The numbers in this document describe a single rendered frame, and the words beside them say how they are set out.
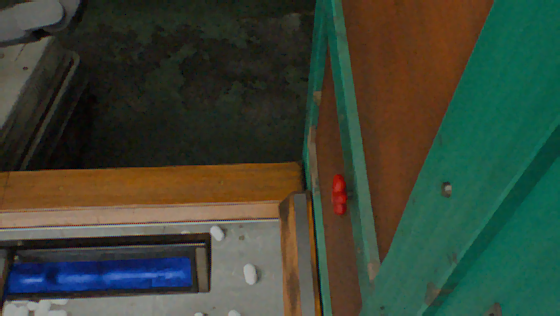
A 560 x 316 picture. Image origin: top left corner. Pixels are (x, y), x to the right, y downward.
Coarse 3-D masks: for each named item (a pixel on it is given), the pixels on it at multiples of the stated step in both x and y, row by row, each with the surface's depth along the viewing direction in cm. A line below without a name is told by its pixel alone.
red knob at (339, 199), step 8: (336, 176) 60; (336, 184) 59; (344, 184) 59; (336, 192) 59; (344, 192) 59; (352, 192) 60; (336, 200) 58; (344, 200) 58; (336, 208) 59; (344, 208) 59
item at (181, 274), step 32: (32, 256) 70; (64, 256) 70; (96, 256) 71; (128, 256) 71; (160, 256) 71; (192, 256) 71; (32, 288) 72; (64, 288) 73; (96, 288) 73; (128, 288) 73; (160, 288) 73; (192, 288) 73
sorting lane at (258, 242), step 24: (216, 240) 111; (240, 240) 112; (264, 240) 112; (216, 264) 109; (240, 264) 109; (264, 264) 109; (216, 288) 106; (240, 288) 107; (264, 288) 107; (72, 312) 104; (96, 312) 104; (120, 312) 104; (144, 312) 104; (168, 312) 104; (192, 312) 104; (216, 312) 104; (240, 312) 104; (264, 312) 104
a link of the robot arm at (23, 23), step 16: (48, 0) 88; (0, 16) 90; (16, 16) 88; (32, 16) 88; (48, 16) 89; (64, 16) 91; (0, 32) 90; (16, 32) 90; (32, 32) 91; (48, 32) 97
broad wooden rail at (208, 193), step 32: (0, 192) 113; (32, 192) 114; (64, 192) 114; (96, 192) 114; (128, 192) 114; (160, 192) 114; (192, 192) 114; (224, 192) 114; (256, 192) 114; (288, 192) 114; (0, 224) 112; (32, 224) 112; (64, 224) 112; (96, 224) 113; (128, 224) 113
